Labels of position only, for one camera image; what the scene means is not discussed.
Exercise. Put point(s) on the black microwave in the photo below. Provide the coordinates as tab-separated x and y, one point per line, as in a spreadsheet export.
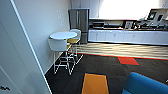
98	24

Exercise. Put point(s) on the bar stool yellow seat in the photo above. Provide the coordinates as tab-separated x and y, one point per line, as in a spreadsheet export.
73	41

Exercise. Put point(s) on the white kitchen cabinets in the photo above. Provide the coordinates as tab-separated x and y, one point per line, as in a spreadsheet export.
83	3
133	36

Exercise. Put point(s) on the white bar stool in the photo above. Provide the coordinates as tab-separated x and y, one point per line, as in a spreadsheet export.
77	32

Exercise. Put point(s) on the white wardrobe door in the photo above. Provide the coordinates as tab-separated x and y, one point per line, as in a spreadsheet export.
16	50

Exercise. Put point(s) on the white upper kitchen cabinets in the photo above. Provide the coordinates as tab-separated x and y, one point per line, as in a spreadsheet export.
83	3

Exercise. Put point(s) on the white lower kitchen cabinets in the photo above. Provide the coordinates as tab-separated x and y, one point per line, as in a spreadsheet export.
133	36

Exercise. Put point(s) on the white countertop appliance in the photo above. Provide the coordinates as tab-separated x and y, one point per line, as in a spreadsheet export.
128	24

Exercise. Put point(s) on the round white high table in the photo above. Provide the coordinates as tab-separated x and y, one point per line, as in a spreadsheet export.
63	35

